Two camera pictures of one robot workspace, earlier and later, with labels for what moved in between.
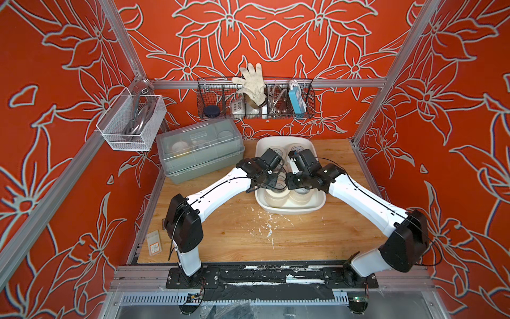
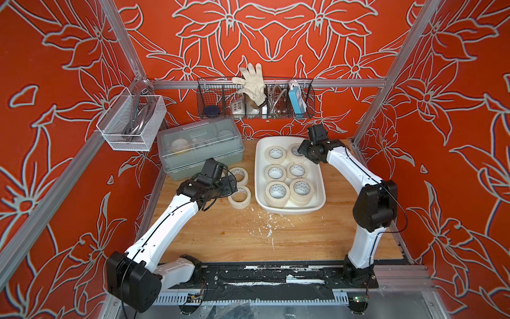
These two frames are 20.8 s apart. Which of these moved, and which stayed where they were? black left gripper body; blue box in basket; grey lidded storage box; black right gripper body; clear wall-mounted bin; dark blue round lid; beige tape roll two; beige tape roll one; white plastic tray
Moved: black right gripper body; beige tape roll one; black left gripper body
Stayed: blue box in basket; dark blue round lid; grey lidded storage box; white plastic tray; clear wall-mounted bin; beige tape roll two
